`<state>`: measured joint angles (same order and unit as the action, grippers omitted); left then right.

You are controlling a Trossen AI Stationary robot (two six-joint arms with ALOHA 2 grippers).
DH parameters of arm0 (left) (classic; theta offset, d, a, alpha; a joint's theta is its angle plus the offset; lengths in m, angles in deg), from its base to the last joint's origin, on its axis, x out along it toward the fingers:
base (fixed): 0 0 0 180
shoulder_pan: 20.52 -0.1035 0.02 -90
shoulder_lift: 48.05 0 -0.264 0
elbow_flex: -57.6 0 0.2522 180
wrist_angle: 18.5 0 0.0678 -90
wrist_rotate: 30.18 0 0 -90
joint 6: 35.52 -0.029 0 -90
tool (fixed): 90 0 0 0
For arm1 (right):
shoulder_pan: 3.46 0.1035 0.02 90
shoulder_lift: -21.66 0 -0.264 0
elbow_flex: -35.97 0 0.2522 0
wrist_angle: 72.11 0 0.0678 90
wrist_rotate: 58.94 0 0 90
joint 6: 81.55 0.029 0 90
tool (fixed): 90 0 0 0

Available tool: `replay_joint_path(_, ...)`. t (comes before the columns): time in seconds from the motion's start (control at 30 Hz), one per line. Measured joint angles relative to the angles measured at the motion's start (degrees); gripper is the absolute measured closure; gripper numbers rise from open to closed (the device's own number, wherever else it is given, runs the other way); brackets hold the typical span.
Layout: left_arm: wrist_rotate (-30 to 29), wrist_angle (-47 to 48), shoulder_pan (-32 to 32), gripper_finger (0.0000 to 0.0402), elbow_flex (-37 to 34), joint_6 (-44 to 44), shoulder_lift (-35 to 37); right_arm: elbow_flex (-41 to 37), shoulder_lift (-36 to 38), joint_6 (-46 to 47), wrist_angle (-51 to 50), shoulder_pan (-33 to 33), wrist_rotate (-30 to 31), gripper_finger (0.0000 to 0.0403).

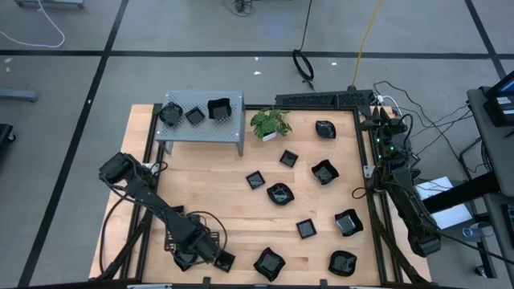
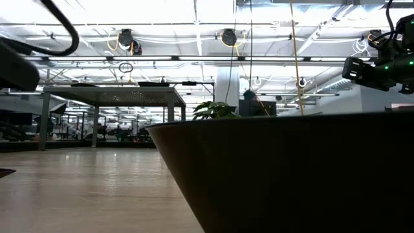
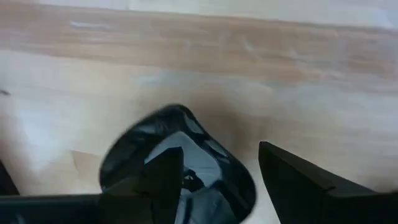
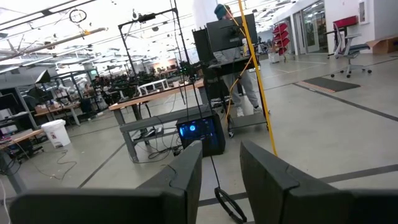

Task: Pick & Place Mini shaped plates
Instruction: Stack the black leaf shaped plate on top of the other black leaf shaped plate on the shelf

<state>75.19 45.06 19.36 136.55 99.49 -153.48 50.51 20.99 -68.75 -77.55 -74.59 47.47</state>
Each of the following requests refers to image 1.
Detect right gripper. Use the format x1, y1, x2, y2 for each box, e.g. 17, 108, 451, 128
373, 105, 407, 140

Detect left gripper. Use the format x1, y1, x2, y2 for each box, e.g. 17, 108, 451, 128
176, 223, 224, 267

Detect black wavy square mini plate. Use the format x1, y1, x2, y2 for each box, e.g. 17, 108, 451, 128
334, 208, 365, 238
252, 246, 288, 283
311, 158, 341, 186
206, 97, 233, 121

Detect black desk beam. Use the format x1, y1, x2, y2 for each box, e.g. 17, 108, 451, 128
421, 171, 501, 214

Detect green potted plant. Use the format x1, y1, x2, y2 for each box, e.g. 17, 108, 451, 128
250, 106, 293, 143

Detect black laptop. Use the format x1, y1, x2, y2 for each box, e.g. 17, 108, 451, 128
483, 71, 514, 128

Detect white box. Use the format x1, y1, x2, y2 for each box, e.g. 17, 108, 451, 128
415, 176, 475, 230

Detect grey side desk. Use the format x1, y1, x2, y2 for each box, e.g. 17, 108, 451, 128
466, 86, 514, 289

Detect grey perforated metal shelf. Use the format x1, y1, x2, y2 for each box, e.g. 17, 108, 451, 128
154, 89, 246, 157

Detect clear plastic cup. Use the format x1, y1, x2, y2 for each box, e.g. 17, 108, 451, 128
461, 222, 493, 240

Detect black chair part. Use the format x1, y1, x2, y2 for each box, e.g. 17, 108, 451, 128
0, 123, 17, 161

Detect grey furniture foot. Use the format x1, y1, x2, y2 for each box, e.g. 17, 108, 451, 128
0, 89, 39, 104

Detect grey furniture base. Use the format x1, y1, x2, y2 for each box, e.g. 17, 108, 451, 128
14, 0, 86, 10

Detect white power cable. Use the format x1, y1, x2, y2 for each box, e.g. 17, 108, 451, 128
375, 94, 405, 117

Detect thin black floor cables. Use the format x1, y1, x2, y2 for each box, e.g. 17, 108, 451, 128
373, 79, 483, 161

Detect black aluminium table frame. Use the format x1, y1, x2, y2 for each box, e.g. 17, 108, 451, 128
96, 102, 433, 289

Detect black perforated cable tray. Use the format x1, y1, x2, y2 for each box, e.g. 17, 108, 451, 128
275, 88, 377, 109

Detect yellow hanging cable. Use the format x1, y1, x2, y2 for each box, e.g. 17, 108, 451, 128
349, 0, 383, 92

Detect black hanging cable with coil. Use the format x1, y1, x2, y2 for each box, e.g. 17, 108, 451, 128
292, 0, 316, 92

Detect black cable bundle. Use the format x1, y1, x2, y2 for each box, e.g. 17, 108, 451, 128
228, 0, 258, 18

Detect white floor cable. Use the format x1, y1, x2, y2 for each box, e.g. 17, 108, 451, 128
0, 0, 67, 49

